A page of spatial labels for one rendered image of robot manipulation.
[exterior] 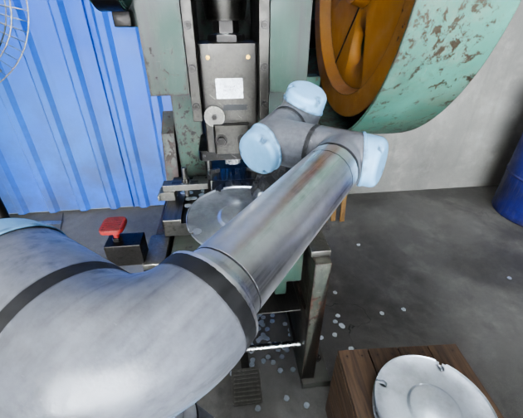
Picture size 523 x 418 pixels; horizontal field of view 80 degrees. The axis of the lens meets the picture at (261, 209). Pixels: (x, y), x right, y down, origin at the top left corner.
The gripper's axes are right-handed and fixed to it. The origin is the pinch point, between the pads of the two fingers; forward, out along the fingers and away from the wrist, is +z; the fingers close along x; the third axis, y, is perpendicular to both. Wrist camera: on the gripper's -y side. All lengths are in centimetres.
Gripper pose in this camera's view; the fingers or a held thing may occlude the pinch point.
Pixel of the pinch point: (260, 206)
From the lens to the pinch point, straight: 82.4
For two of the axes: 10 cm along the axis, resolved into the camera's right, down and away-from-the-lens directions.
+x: 8.4, -2.9, 4.7
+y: 5.1, 7.4, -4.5
